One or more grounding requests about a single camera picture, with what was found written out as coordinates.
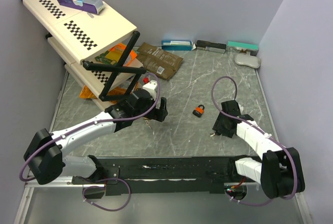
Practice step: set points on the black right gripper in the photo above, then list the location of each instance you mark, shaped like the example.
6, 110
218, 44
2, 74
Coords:
218, 126

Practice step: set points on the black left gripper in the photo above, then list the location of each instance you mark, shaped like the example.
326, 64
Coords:
157, 114

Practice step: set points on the small brass key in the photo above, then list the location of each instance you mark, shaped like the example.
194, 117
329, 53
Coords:
148, 124

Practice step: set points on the orange black padlock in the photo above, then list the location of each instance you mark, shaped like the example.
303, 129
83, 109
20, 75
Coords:
198, 111

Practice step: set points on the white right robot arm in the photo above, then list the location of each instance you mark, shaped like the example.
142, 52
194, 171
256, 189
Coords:
279, 170

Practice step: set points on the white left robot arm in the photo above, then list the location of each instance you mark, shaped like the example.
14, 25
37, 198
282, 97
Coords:
48, 155

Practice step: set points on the brown coffee bag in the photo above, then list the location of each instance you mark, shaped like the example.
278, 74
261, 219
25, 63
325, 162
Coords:
162, 63

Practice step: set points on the blue white box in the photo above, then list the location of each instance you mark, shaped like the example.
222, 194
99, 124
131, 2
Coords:
177, 45

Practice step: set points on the grey silver pouch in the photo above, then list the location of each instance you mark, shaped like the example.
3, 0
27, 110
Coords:
248, 60

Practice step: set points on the green yellow box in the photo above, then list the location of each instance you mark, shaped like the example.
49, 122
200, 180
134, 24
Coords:
108, 57

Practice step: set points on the orange packet lower shelf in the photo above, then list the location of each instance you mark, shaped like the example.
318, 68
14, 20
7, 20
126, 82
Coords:
86, 93

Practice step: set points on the teal white box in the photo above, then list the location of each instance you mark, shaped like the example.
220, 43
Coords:
242, 47

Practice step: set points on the black long box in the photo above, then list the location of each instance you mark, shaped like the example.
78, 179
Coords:
210, 46

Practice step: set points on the cream folding shelf rack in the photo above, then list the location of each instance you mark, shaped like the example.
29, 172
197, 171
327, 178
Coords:
79, 37

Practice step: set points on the purple silver carton box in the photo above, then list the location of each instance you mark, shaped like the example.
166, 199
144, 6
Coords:
90, 6

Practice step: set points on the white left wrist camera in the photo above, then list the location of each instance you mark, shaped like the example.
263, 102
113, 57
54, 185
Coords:
150, 86

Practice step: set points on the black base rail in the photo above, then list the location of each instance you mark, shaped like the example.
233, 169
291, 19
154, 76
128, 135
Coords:
164, 174

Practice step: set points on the aluminium frame rail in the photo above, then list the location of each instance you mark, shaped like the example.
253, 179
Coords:
60, 182

